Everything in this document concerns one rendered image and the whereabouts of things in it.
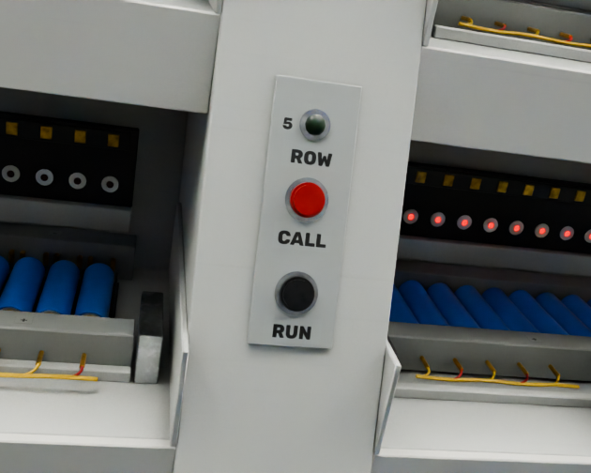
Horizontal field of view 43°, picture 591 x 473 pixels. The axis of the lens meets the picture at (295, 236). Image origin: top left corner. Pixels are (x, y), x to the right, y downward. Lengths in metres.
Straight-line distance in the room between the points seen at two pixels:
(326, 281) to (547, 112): 0.14
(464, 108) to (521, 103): 0.03
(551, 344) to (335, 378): 0.17
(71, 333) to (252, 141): 0.13
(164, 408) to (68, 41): 0.18
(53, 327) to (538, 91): 0.27
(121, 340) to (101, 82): 0.13
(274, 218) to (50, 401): 0.14
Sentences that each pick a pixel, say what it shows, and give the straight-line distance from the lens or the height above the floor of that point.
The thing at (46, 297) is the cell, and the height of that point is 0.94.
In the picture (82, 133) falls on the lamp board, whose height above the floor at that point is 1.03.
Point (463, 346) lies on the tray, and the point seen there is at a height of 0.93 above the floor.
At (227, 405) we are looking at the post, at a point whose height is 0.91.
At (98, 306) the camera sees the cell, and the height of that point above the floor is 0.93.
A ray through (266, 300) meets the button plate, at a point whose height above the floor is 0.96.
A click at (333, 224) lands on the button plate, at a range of 0.35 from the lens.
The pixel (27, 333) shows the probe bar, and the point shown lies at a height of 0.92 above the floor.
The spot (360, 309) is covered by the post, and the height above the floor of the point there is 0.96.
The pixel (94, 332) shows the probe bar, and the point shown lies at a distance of 0.39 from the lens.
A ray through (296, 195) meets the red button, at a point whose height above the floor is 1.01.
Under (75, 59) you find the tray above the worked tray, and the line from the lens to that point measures 0.35.
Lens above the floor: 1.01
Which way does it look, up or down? 3 degrees down
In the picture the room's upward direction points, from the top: 6 degrees clockwise
